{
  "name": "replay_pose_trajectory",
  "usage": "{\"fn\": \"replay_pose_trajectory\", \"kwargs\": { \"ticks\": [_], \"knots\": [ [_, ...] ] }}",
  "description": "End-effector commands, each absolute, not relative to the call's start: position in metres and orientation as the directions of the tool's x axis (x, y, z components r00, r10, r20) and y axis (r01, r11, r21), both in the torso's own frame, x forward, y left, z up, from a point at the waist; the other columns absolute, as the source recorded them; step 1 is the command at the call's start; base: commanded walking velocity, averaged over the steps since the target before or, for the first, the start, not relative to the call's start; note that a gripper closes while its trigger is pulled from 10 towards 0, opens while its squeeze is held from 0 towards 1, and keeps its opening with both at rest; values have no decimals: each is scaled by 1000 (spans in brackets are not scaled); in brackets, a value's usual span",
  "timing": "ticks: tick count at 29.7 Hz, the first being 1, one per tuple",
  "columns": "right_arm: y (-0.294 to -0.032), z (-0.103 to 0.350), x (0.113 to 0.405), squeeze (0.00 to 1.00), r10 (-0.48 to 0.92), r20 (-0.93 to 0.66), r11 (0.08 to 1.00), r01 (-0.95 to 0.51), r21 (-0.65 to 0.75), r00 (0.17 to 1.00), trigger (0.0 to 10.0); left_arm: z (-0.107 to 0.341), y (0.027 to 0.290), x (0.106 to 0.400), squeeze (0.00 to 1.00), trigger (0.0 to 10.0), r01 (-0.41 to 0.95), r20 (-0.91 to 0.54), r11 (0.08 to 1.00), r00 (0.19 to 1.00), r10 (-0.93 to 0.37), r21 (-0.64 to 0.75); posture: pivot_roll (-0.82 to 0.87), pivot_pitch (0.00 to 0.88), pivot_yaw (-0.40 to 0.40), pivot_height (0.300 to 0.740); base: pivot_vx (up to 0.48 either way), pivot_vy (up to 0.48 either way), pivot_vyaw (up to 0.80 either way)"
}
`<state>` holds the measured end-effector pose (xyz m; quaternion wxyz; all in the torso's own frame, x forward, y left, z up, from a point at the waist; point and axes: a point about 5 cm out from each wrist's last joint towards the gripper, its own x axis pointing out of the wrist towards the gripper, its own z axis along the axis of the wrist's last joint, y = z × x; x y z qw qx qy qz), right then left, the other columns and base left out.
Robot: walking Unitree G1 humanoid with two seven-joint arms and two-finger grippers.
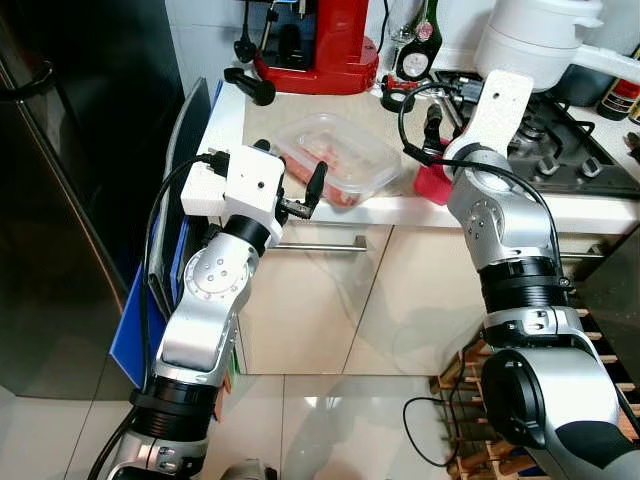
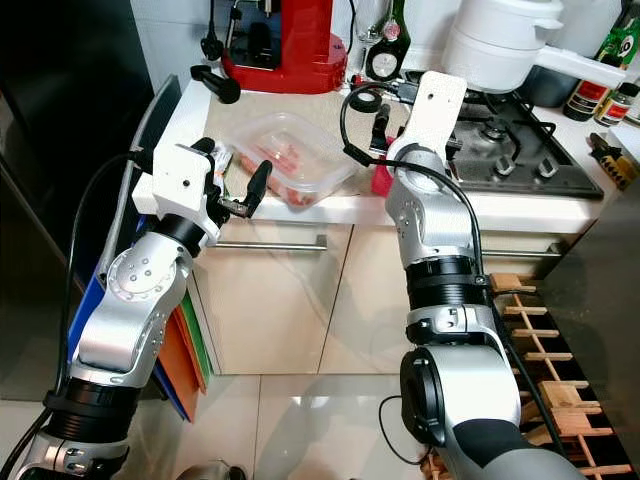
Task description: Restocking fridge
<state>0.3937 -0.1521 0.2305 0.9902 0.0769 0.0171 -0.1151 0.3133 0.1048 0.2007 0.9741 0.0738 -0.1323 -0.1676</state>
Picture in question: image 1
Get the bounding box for clear plastic food container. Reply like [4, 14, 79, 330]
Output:
[272, 113, 404, 209]

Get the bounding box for pink lidded box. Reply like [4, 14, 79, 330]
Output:
[413, 163, 453, 207]

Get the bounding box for black fridge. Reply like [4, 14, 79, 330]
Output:
[0, 0, 186, 401]

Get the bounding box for black tape roll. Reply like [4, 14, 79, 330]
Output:
[380, 85, 416, 113]

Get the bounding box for dark bottle with dial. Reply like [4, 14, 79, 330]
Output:
[395, 0, 444, 81]

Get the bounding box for beige table mat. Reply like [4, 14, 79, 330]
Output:
[243, 88, 471, 201]

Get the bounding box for grey tray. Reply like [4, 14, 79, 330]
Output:
[148, 78, 216, 311]

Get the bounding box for clear wine glass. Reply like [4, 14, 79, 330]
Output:
[388, 0, 416, 43]

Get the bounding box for beige glossy cabinet door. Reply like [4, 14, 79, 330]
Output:
[345, 225, 606, 376]
[235, 225, 396, 376]

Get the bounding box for red coffee machine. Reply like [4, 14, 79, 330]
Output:
[245, 0, 381, 96]

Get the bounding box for black gas hob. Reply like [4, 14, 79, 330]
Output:
[430, 70, 640, 198]

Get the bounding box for green glass bottle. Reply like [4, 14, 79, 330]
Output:
[597, 45, 640, 122]

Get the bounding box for blue cutting board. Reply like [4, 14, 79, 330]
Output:
[110, 80, 223, 389]

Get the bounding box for wooden wine rack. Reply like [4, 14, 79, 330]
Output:
[430, 300, 640, 480]

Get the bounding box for dark glossy cabinet side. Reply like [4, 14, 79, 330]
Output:
[598, 225, 640, 401]

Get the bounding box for grey robot foot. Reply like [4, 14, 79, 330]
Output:
[220, 458, 279, 480]

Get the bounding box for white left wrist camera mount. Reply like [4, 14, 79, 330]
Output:
[180, 143, 288, 223]

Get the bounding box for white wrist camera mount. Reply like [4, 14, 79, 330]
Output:
[180, 143, 288, 223]
[458, 70, 535, 153]

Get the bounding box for steel bar cabinet handle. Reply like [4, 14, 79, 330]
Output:
[268, 236, 369, 252]

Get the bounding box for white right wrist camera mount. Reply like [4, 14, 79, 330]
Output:
[458, 70, 535, 153]

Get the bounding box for white pot with handle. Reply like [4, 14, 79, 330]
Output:
[473, 0, 640, 93]

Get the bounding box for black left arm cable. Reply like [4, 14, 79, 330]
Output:
[88, 150, 229, 480]

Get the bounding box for black floor cable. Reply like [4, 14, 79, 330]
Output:
[403, 397, 461, 468]

